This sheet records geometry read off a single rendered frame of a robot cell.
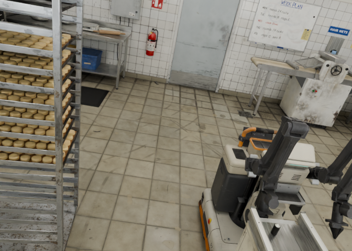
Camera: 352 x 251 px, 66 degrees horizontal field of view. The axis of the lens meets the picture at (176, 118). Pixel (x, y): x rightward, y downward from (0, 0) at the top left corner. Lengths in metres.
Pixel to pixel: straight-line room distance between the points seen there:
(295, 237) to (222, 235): 0.73
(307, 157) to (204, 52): 3.97
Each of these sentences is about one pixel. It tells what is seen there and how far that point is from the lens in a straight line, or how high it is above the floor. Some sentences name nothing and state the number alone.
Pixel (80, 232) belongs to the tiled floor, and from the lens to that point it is 2.44.
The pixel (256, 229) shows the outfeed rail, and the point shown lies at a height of 0.88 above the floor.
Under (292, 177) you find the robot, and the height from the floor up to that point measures 0.93.
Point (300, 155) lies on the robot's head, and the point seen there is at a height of 1.12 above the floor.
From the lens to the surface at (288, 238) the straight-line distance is 1.62.
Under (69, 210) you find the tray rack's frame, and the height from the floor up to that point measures 0.15.
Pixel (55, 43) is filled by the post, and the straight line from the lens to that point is 1.30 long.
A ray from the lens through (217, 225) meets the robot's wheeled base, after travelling 2.28.
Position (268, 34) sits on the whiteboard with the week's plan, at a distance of 5.57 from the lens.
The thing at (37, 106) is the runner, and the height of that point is 1.23.
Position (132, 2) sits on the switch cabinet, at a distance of 5.12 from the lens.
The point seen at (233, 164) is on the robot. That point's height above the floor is 0.79.
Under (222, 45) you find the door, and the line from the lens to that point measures 5.46.
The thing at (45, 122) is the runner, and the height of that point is 1.14.
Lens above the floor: 1.89
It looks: 27 degrees down
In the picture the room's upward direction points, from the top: 12 degrees clockwise
